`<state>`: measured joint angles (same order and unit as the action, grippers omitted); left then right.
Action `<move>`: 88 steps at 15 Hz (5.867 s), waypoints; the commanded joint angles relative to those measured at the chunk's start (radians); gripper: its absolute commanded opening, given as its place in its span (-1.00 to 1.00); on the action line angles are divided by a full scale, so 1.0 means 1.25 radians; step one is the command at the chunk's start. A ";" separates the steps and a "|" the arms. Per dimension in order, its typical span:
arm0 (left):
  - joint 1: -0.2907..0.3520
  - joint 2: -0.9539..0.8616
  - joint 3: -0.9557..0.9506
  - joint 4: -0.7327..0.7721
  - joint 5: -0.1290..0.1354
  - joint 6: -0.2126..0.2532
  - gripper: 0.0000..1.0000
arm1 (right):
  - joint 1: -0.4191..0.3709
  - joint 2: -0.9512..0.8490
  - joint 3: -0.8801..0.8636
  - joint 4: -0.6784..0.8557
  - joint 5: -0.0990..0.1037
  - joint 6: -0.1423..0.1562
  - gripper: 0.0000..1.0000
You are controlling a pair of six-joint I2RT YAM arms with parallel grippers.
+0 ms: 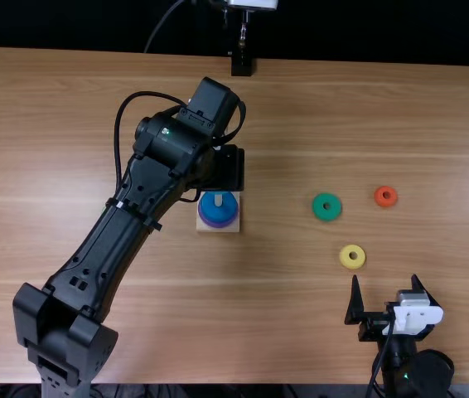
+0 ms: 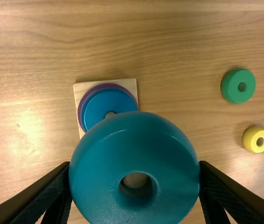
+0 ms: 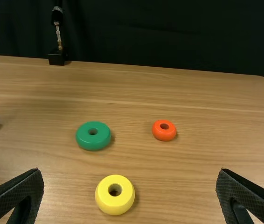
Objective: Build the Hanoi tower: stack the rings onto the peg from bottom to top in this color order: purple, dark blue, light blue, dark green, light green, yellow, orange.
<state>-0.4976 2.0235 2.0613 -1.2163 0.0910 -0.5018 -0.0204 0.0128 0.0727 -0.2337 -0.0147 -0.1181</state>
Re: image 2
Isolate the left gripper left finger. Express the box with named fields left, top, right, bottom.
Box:
left=0, top=161, right=73, bottom=224

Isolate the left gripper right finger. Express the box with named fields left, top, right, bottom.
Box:
left=199, top=161, right=264, bottom=224

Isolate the light blue ring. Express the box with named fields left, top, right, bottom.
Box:
left=68, top=111, right=201, bottom=224

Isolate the yellow ring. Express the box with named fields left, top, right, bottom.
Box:
left=241, top=126, right=264, bottom=154

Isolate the purple ring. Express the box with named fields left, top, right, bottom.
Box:
left=77, top=83, right=139, bottom=133

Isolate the dark green ring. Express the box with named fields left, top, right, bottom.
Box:
left=220, top=69, right=257, bottom=105

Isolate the dark blue ring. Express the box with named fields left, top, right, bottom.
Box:
left=80, top=90, right=139, bottom=131

